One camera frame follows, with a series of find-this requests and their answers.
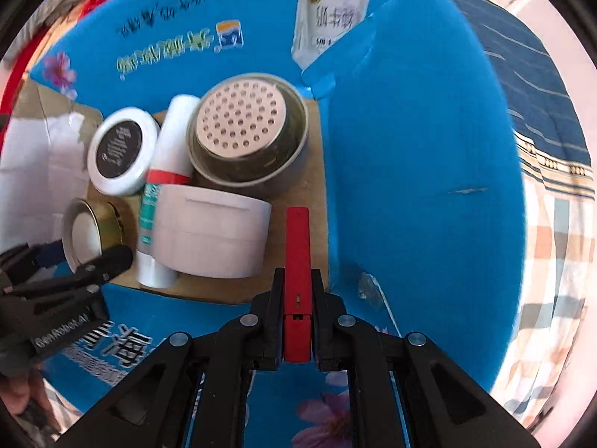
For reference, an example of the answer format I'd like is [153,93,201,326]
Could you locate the person's hand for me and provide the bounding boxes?
[1,367,61,432]

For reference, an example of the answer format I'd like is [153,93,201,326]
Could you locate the white tube bottle green label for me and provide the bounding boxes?
[134,93,203,289]

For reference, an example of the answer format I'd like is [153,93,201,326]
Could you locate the round metal strainer tin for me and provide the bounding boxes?
[186,74,310,198]

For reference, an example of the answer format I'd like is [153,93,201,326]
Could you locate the white jar black label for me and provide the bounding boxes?
[87,107,160,197]

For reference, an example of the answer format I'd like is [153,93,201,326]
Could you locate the gold rimmed round tin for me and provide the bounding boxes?
[62,198,125,272]

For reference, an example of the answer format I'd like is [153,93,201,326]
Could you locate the white round jar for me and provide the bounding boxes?
[152,185,272,279]

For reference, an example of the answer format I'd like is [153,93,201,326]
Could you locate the red rectangular lighter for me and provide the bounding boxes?
[283,207,313,364]

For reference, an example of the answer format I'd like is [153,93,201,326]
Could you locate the plaid blue striped bedsheet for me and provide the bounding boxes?
[454,0,596,447]

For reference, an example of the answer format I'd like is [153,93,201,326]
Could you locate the blue cardboard box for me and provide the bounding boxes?
[1,0,525,447]

